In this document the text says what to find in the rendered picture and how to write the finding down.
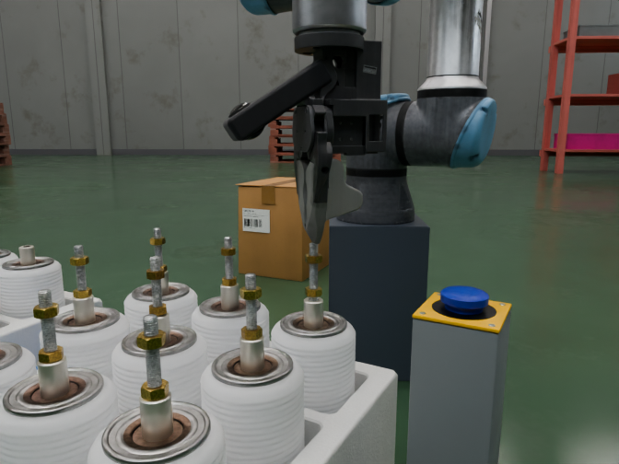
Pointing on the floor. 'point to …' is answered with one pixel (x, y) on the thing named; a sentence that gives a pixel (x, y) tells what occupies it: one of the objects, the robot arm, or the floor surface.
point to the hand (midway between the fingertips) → (309, 232)
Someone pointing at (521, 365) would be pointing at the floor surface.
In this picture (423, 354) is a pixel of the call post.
